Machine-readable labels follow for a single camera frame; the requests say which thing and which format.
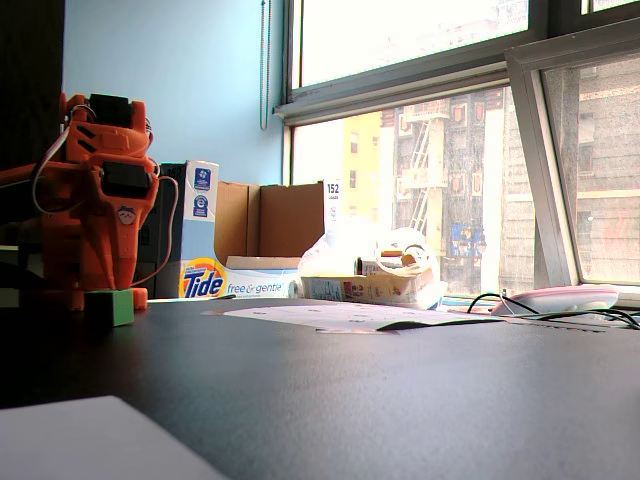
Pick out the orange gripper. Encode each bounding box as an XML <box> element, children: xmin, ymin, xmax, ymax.
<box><xmin>73</xmin><ymin>157</ymin><xmax>162</xmax><ymax>295</ymax></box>

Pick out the green cube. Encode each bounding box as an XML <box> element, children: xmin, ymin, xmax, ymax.
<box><xmin>83</xmin><ymin>288</ymin><xmax>136</xmax><ymax>329</ymax></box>

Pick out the white numbered grid paper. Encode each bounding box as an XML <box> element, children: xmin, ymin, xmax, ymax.
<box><xmin>201</xmin><ymin>302</ymin><xmax>506</xmax><ymax>335</ymax></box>

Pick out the Tide detergent cardboard box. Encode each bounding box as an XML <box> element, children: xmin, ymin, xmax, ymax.
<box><xmin>135</xmin><ymin>159</ymin><xmax>344</xmax><ymax>301</ymax></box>

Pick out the white blank paper sheet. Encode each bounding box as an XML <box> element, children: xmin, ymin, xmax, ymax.
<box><xmin>0</xmin><ymin>395</ymin><xmax>229</xmax><ymax>480</ymax></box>

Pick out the clear plastic bag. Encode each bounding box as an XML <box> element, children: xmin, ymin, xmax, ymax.
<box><xmin>298</xmin><ymin>215</ymin><xmax>449</xmax><ymax>311</ymax></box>

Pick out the printed food tray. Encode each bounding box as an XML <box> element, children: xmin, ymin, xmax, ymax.
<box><xmin>299</xmin><ymin>272</ymin><xmax>437</xmax><ymax>307</ymax></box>

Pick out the open metal window sash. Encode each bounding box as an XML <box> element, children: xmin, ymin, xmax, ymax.
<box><xmin>504</xmin><ymin>17</ymin><xmax>640</xmax><ymax>301</ymax></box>

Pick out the pink pencil case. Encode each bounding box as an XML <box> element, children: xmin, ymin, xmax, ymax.
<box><xmin>492</xmin><ymin>284</ymin><xmax>620</xmax><ymax>316</ymax></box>

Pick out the window blind cord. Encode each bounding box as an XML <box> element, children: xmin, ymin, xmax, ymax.
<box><xmin>258</xmin><ymin>0</ymin><xmax>272</xmax><ymax>132</ymax></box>

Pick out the grey window frame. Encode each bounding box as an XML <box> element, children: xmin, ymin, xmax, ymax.
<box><xmin>272</xmin><ymin>0</ymin><xmax>640</xmax><ymax>309</ymax></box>

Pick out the thin black adapter cable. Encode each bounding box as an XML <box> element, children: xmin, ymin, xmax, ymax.
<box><xmin>467</xmin><ymin>292</ymin><xmax>640</xmax><ymax>331</ymax></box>

